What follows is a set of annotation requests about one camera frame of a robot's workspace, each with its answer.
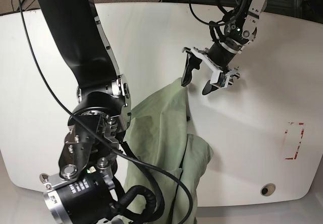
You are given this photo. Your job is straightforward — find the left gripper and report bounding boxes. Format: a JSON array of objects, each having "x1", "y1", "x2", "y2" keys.
[{"x1": 181, "y1": 47, "x2": 240, "y2": 95}]

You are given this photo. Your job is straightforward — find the green t-shirt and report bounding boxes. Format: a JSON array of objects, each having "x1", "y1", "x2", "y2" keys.
[{"x1": 124, "y1": 78, "x2": 213, "y2": 223}]

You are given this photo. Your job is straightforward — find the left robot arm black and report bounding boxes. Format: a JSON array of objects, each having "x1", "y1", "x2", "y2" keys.
[{"x1": 181, "y1": 0, "x2": 267, "y2": 95}]

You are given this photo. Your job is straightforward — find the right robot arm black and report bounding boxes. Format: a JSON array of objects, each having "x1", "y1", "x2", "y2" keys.
[{"x1": 37, "y1": 0, "x2": 165, "y2": 223}]

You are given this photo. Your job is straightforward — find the red tape rectangle marking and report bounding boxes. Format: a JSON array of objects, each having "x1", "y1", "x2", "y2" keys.
[{"x1": 282, "y1": 122, "x2": 305, "y2": 160}]

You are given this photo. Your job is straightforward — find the right table grommet hole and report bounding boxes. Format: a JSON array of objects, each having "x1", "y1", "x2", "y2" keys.
[{"x1": 260, "y1": 183, "x2": 276, "y2": 197}]

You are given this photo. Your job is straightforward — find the table grommet hole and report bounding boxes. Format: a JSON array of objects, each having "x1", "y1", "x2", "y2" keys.
[
  {"x1": 260, "y1": 183, "x2": 276, "y2": 197},
  {"x1": 39, "y1": 174, "x2": 48, "y2": 184}
]

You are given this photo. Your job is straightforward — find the left table grommet hole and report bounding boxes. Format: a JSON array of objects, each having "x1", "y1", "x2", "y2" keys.
[{"x1": 39, "y1": 174, "x2": 48, "y2": 184}]

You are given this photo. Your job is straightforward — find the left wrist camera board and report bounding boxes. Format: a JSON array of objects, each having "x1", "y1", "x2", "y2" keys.
[{"x1": 210, "y1": 71, "x2": 229, "y2": 88}]

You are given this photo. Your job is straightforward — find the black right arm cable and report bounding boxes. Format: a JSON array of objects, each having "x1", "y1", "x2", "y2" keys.
[{"x1": 15, "y1": 0, "x2": 195, "y2": 224}]

